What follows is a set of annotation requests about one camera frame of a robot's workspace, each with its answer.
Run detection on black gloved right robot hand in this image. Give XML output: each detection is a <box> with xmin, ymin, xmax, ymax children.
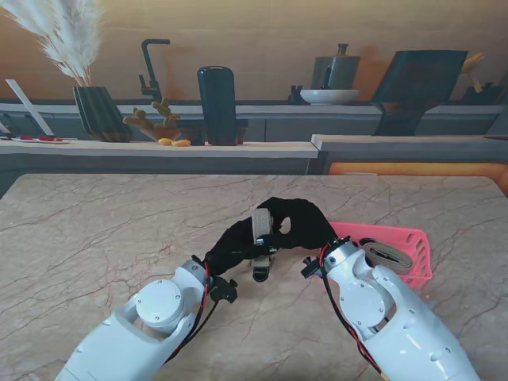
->
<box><xmin>256</xmin><ymin>196</ymin><xmax>341</xmax><ymax>252</ymax></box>

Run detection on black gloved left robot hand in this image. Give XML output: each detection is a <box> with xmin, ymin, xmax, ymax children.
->
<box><xmin>204</xmin><ymin>217</ymin><xmax>279</xmax><ymax>278</ymax></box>

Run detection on beige woven belt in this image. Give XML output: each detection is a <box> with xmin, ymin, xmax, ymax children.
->
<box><xmin>250</xmin><ymin>208</ymin><xmax>275</xmax><ymax>283</ymax></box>
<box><xmin>359</xmin><ymin>237</ymin><xmax>414</xmax><ymax>275</ymax></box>

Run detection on pink plastic mesh basket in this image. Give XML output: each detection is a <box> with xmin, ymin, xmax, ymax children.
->
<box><xmin>329</xmin><ymin>221</ymin><xmax>433</xmax><ymax>294</ymax></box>

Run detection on grey stone counter top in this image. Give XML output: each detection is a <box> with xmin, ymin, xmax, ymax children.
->
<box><xmin>310</xmin><ymin>133</ymin><xmax>508</xmax><ymax>152</ymax></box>

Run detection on white ceramic bowl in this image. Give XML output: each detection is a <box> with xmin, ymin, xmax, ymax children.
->
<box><xmin>299</xmin><ymin>88</ymin><xmax>361</xmax><ymax>106</ymax></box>

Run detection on tall dark cylindrical canister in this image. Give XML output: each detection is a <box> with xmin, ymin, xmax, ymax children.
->
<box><xmin>197</xmin><ymin>66</ymin><xmax>239</xmax><ymax>146</ymax></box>

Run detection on light wood counter top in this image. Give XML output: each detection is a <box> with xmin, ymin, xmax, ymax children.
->
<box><xmin>0</xmin><ymin>138</ymin><xmax>320</xmax><ymax>160</ymax></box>

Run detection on grey pot with lid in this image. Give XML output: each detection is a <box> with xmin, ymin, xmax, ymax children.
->
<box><xmin>310</xmin><ymin>42</ymin><xmax>361</xmax><ymax>90</ymax></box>

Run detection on dark range hood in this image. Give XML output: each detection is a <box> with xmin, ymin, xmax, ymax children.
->
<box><xmin>371</xmin><ymin>49</ymin><xmax>468</xmax><ymax>137</ymax></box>

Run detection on dark ribbed vase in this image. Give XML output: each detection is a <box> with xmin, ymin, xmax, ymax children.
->
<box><xmin>72</xmin><ymin>86</ymin><xmax>134</xmax><ymax>143</ymax></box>

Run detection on black kitchen faucet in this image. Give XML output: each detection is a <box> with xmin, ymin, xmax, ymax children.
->
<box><xmin>138</xmin><ymin>38</ymin><xmax>171</xmax><ymax>105</ymax></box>

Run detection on plate with red food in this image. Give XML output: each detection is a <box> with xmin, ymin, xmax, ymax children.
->
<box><xmin>11</xmin><ymin>135</ymin><xmax>71</xmax><ymax>144</ymax></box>

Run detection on dark utensil holder with spoons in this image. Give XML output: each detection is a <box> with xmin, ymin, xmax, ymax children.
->
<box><xmin>460</xmin><ymin>51</ymin><xmax>503</xmax><ymax>105</ymax></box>

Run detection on white leaning board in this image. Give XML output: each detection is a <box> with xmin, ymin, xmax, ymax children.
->
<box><xmin>5</xmin><ymin>79</ymin><xmax>54</xmax><ymax>136</ymax></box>

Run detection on white pampas grass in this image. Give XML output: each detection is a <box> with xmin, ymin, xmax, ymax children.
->
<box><xmin>0</xmin><ymin>0</ymin><xmax>105</xmax><ymax>87</ymax></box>

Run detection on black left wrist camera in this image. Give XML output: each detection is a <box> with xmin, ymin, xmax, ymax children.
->
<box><xmin>210</xmin><ymin>277</ymin><xmax>239</xmax><ymax>305</ymax></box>

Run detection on red black left arm cable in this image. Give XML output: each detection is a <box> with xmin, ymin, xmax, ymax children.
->
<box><xmin>164</xmin><ymin>261</ymin><xmax>223</xmax><ymax>362</ymax></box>

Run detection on red black arm cable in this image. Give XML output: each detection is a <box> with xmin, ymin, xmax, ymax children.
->
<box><xmin>320</xmin><ymin>248</ymin><xmax>384</xmax><ymax>374</ymax></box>
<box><xmin>164</xmin><ymin>261</ymin><xmax>223</xmax><ymax>362</ymax></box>

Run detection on red black right arm cable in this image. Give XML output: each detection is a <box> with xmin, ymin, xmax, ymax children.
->
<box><xmin>320</xmin><ymin>248</ymin><xmax>384</xmax><ymax>374</ymax></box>

